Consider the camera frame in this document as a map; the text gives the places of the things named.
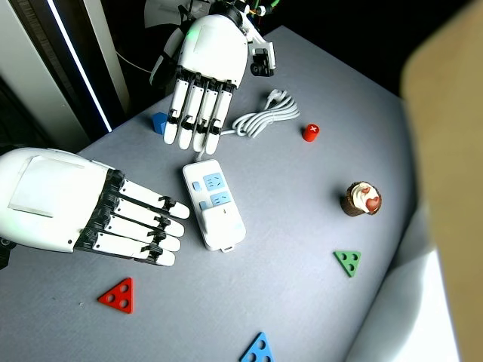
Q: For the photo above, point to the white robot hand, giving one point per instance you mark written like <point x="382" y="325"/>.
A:
<point x="45" y="196"/>
<point x="211" y="53"/>

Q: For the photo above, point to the white plug adapter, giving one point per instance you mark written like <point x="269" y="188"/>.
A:
<point x="219" y="222"/>

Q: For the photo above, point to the white power strip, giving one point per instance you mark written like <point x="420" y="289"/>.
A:
<point x="226" y="241"/>

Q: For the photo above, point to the small blue block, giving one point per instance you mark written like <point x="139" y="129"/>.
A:
<point x="158" y="122"/>

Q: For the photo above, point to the red triangle block with holes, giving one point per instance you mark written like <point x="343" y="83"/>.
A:
<point x="118" y="296"/>

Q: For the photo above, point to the red cylinder with white cross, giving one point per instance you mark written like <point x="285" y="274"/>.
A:
<point x="310" y="132"/>

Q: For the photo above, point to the toy cupcake with cream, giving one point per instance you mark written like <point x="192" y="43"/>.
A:
<point x="360" y="201"/>

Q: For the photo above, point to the green triangle block with holes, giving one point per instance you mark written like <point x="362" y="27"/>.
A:
<point x="349" y="262"/>

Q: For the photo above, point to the blue triangle block with holes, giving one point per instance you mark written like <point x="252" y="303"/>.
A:
<point x="259" y="338"/>

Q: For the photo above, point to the tan board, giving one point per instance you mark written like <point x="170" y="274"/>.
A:
<point x="453" y="169"/>

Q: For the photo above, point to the white backdrop sheet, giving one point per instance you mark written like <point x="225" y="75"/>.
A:
<point x="415" y="301"/>

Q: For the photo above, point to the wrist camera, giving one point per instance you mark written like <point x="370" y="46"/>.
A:
<point x="261" y="62"/>

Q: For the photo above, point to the white frame post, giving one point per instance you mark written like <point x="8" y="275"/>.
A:
<point x="98" y="56"/>

